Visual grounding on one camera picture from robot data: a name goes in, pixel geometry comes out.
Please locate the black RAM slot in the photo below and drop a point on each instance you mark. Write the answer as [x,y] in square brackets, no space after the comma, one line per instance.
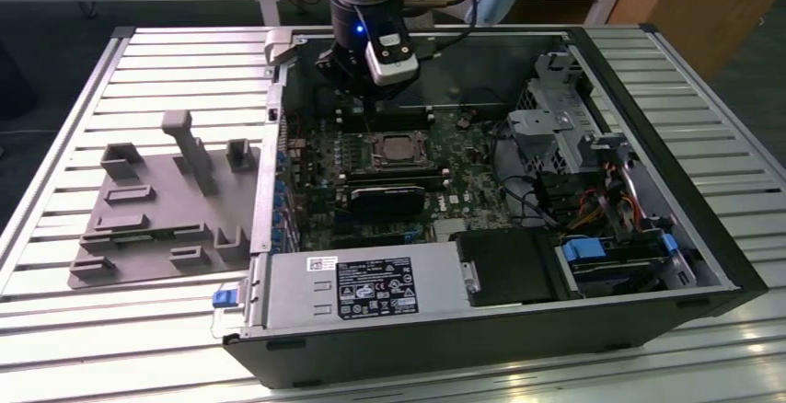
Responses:
[411,116]
[392,183]
[411,122]
[411,110]
[411,128]
[392,173]

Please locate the black graphics card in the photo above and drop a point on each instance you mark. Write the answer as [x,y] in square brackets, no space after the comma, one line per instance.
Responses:
[387,203]

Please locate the green motherboard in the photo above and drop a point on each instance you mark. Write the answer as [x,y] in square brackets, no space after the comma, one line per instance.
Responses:
[472,191]

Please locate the grey metal drive cage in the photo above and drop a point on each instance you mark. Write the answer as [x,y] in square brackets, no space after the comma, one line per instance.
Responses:
[552,145]

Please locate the silver chipset heat sink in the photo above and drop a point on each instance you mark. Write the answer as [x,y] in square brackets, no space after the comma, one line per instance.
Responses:
[448,228]

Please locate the grey parts rack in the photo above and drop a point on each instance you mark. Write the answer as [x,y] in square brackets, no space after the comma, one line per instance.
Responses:
[158,200]

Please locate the green RAM stick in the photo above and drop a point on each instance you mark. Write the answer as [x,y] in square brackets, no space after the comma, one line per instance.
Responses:
[137,236]

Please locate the black drive bay box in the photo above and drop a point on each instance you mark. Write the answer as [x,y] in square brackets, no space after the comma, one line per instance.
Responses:
[509,265]

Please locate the grey power supply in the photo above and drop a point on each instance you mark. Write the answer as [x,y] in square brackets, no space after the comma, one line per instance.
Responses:
[294,292]

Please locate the wooden cabinet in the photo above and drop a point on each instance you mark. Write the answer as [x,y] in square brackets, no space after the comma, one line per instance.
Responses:
[705,7]

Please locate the hard disk in blue carrier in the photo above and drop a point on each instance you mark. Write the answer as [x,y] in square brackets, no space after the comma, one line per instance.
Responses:
[583,251]

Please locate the blue case latch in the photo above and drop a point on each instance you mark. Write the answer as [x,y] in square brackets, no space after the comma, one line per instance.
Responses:
[221,299]

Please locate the black open PC case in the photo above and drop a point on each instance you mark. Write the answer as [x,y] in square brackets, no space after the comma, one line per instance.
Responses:
[429,357]

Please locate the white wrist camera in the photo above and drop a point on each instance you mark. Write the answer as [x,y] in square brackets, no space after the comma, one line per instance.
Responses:
[392,67]

